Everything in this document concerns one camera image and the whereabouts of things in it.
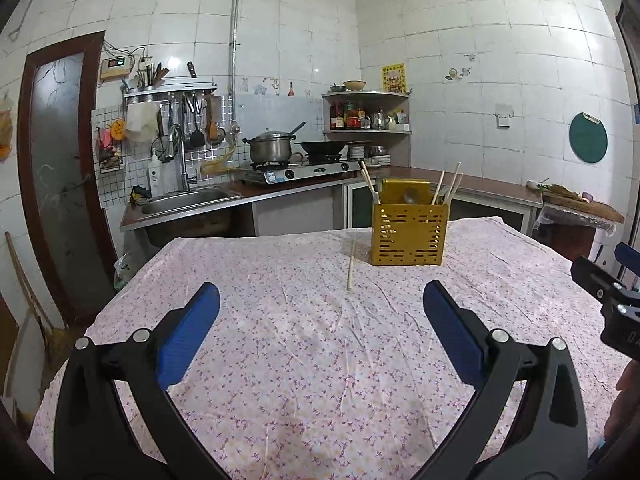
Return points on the wall hook decoration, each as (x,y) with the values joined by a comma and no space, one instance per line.
(458,73)

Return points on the white cup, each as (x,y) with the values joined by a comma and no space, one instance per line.
(532,185)

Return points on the chrome faucet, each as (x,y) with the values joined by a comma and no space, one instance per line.
(181,160)

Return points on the orange hanging bag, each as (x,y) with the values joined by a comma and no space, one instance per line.
(5,130)

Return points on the small dark pan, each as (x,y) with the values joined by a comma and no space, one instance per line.
(336,88)

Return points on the white container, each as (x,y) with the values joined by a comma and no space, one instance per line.
(402,122)

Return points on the green plastic bag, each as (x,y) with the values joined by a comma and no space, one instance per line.
(125,272)

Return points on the floral tablecloth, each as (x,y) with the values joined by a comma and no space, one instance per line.
(320,385)

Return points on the brown glass door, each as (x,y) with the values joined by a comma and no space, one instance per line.
(65,175)

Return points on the plastic-covered side table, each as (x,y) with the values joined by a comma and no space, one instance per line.
(570,240)

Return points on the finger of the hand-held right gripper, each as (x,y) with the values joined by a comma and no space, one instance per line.
(629,260)
(595,280)

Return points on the wooden hanging board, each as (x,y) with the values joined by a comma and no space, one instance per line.
(215,127)

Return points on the corner wall shelf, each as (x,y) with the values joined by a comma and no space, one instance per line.
(375,96)

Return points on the white hanging cloth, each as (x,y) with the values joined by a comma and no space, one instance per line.
(141,122)

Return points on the metal wall pipe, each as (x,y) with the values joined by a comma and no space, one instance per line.
(235,35)

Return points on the metal kettle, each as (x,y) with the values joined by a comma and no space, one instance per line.
(377,120)

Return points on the black spatula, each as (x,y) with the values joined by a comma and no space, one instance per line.
(196,137)

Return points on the black wok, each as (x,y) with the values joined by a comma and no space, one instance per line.
(325,147)

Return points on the steel sink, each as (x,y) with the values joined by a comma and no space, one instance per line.
(185,202)

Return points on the tan bowl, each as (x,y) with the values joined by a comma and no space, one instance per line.
(354,85)

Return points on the kitchen counter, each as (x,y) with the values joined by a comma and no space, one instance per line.
(490,190)

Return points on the yellow wall poster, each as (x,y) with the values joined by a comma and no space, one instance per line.
(393,78)

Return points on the steel cooking pot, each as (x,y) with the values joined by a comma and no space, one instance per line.
(270,149)

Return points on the metal utensil rack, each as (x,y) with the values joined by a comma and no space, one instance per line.
(170,91)

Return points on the red-label sauce bottle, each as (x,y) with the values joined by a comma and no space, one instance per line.
(352,119)

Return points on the steel gas stove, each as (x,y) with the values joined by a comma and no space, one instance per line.
(295,174)

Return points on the dark sauce bottle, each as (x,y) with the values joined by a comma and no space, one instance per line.
(337,119)

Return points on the black ladle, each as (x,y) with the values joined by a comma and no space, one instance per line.
(297,127)

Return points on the person's right hand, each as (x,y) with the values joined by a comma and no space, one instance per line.
(627,377)

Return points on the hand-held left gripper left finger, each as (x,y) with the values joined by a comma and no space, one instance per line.
(187,332)

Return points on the white wall socket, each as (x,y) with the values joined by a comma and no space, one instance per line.
(504,116)

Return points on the stack of white plates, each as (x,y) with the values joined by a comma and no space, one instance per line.
(367,155)

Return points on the yellow slotted utensil holder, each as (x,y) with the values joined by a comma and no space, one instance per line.
(407,235)

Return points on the beige electrical box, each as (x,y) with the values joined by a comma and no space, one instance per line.
(116,68)

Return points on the straw broom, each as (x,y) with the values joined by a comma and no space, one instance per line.
(30,285)

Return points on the white soap bottle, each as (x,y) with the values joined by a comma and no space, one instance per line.
(155,177)

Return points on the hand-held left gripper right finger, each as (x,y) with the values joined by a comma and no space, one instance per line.
(452,332)

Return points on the round green cutting board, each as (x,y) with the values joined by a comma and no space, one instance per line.
(588,138)

